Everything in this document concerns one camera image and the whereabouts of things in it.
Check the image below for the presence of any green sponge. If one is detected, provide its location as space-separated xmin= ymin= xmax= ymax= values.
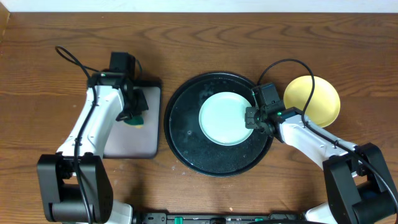
xmin=124 ymin=115 xmax=144 ymax=129

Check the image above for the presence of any mint green plate front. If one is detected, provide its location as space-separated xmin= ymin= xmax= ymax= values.
xmin=198 ymin=92 xmax=253 ymax=146

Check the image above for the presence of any yellow plate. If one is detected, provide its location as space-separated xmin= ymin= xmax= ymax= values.
xmin=283 ymin=75 xmax=341 ymax=128

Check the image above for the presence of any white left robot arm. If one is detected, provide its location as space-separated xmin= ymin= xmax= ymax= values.
xmin=37 ymin=72 xmax=148 ymax=223

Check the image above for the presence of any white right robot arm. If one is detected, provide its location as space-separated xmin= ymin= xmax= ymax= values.
xmin=245 ymin=107 xmax=397 ymax=223

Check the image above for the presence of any grey rectangular tray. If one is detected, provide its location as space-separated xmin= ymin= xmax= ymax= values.
xmin=104 ymin=80 xmax=162 ymax=159

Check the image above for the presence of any round black tray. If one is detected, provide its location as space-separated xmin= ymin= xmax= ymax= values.
xmin=164 ymin=72 xmax=273 ymax=177

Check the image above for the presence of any black rail with green clips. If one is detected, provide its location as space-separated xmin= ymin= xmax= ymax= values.
xmin=131 ymin=212 xmax=309 ymax=224

